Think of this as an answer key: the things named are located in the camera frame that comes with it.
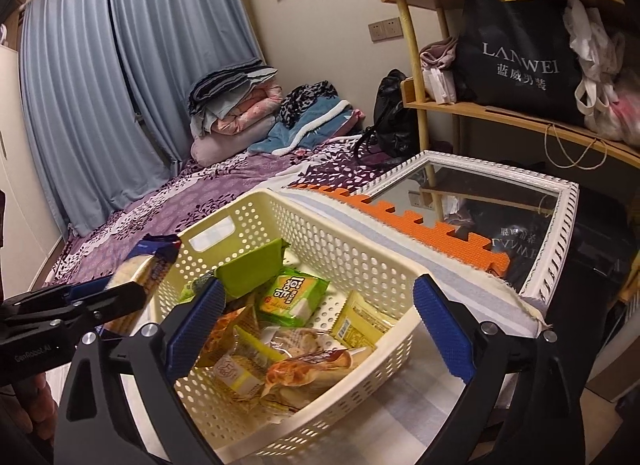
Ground blue white biscuit packet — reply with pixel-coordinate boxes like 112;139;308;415
103;234;182;336

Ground green long snack packet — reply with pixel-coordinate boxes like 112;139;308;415
215;239;288;299

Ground yellow snack packet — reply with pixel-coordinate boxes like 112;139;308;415
330;291;396;349

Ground green orange Korean snack packet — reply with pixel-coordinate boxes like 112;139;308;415
256;267;330;327

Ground brown snack packet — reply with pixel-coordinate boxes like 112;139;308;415
195;294;260;367

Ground person's left hand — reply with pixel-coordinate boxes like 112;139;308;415
1;373;58;445

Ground white wardrobe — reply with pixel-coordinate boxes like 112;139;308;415
0;47;62;297

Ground purple floral bedspread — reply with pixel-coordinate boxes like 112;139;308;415
46;136;388;284

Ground orange foam puzzle mat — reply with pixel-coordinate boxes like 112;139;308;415
291;183;510;277

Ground white framed mirror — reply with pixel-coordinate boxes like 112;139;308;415
358;151;579;312

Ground orange red snack packet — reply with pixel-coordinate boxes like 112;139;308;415
262;347;373;396

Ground cream perforated plastic basket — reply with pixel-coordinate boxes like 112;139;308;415
149;191;422;464

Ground stack of folded quilts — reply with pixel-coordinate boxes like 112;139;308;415
189;58;283;167

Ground blue curtain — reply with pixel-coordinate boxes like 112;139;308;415
18;0;259;236

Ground blue white folded blanket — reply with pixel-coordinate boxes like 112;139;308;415
247;80;364;156

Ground black plastic bag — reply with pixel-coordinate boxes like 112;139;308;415
354;68;420;168

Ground white cloth bags on shelf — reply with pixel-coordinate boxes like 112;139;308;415
563;0;639;148

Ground bamboo shelf unit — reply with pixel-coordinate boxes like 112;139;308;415
383;0;639;166

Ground black Lanwei shopping bag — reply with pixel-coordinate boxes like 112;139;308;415
451;0;582;125

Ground pink clothes on shelf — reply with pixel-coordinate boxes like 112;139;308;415
419;37;458;104

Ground wall socket plate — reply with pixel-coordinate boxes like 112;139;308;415
368;17;404;42

